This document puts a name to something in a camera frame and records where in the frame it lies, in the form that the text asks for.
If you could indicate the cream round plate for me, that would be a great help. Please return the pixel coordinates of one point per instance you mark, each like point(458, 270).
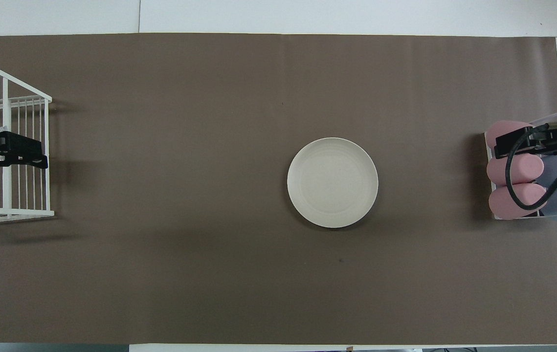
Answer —
point(332, 183)

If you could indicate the pink plastic cup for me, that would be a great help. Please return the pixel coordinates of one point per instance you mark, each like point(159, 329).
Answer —
point(496, 132)
point(523, 168)
point(527, 195)

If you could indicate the brown table mat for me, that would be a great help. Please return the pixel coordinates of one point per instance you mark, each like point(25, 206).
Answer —
point(210, 195)

